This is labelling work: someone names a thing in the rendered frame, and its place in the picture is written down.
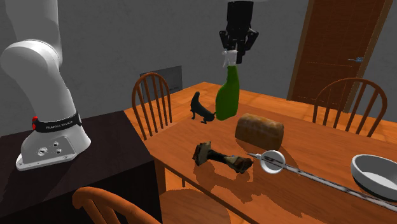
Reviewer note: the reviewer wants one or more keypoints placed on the dark robot stand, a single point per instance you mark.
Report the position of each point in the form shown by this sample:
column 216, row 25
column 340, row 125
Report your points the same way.
column 118, row 149

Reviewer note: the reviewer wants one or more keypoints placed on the brown bread loaf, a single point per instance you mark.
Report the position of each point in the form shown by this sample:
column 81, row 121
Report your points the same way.
column 259, row 131

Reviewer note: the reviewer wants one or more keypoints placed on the brown wooden door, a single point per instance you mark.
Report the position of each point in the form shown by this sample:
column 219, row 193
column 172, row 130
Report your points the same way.
column 335, row 49

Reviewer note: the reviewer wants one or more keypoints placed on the brown mottled bone-shaped object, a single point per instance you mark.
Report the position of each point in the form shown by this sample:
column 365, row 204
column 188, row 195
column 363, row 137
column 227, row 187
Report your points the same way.
column 217, row 156

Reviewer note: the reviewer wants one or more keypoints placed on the white bowl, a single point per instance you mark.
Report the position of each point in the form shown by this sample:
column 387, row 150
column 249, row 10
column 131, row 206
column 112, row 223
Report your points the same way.
column 375, row 180

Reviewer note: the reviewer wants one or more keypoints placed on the wooden dining table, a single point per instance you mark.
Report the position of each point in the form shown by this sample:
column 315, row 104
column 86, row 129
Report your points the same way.
column 192, row 136

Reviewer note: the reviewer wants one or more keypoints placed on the wooden spindle-back chair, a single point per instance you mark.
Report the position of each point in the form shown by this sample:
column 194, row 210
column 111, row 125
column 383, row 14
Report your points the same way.
column 136, row 93
column 381, row 96
column 192, row 208

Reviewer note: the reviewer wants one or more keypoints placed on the long grey metal rod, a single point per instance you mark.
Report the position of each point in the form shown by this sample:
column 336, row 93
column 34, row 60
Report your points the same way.
column 325, row 182

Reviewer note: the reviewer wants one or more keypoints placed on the green spray bottle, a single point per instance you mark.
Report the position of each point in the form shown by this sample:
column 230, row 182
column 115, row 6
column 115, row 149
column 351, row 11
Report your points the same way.
column 228, row 99

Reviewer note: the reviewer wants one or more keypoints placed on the small white round cup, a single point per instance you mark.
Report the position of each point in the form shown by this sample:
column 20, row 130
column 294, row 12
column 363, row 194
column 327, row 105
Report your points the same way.
column 272, row 167

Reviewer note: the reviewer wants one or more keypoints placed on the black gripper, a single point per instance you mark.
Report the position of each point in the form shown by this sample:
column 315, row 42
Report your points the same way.
column 239, row 18

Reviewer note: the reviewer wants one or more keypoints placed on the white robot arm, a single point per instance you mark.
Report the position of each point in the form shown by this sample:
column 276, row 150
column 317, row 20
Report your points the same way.
column 46, row 93

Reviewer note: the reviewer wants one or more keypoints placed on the grey wall panel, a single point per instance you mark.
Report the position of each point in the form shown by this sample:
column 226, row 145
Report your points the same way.
column 173, row 79

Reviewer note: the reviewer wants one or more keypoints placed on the black dog figure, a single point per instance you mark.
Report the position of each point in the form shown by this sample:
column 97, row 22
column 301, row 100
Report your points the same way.
column 198, row 108

